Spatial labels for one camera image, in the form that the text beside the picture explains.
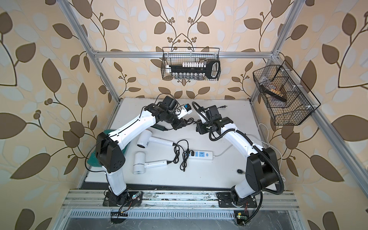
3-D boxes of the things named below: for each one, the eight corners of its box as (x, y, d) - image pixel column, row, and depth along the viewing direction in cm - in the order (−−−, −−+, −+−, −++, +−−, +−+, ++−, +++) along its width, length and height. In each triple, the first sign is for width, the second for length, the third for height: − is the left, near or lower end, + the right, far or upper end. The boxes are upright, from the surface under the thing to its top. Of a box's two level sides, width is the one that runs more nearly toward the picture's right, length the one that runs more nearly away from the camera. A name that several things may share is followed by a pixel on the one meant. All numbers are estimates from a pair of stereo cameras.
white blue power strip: (189, 159, 90) (189, 158, 87) (189, 152, 93) (189, 150, 91) (212, 159, 90) (213, 157, 87) (212, 152, 93) (212, 150, 91)
